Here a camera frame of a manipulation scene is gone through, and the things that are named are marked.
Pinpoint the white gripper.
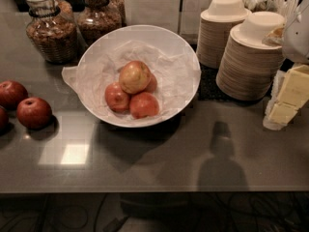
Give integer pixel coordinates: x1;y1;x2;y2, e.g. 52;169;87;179
263;0;309;131

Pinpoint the yellow-red top apple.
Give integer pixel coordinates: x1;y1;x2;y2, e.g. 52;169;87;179
119;60;151;94

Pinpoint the red apple back in bowl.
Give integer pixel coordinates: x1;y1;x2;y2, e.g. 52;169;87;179
145;73;157;93

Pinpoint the red apple in bowl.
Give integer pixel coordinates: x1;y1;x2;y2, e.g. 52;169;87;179
129;92;159;119
145;73;157;93
104;82;130;113

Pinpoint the red apple front in bowl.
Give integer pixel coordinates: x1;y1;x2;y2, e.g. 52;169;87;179
129;92;159;119

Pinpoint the white bowl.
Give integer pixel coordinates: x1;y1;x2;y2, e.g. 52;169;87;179
78;25;199;128

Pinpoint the red apple left in bowl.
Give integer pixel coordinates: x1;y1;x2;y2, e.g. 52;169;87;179
104;82;130;113

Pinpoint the red apple on table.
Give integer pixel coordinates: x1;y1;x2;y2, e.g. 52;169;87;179
16;97;52;130

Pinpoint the red apple far left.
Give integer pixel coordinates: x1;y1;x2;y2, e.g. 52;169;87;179
0;80;28;110

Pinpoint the front stack of paper bowls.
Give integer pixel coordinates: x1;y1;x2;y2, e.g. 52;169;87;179
215;12;285;101

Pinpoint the stack of paper bowls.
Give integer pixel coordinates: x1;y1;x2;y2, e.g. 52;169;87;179
215;12;285;101
196;0;251;69

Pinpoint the white plastic cutlery bundle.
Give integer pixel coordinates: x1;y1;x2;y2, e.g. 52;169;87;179
241;0;305;19

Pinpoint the rear stack of paper bowls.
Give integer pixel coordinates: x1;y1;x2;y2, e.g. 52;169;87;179
196;0;251;69

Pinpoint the white paper liner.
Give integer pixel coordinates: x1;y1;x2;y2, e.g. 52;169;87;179
62;41;201;120

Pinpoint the white box left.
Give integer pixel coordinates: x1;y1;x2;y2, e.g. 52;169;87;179
125;0;180;33

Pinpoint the glass cereal jar rear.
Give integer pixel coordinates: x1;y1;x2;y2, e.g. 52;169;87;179
104;0;126;26

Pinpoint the glass cereal jar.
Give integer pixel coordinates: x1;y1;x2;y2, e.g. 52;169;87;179
25;0;77;64
104;0;126;26
76;0;122;45

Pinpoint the glass cereal jar middle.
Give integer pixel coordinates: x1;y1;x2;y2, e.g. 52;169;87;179
76;0;122;45

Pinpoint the glass cereal jar left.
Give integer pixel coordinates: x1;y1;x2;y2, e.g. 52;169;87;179
25;0;77;64

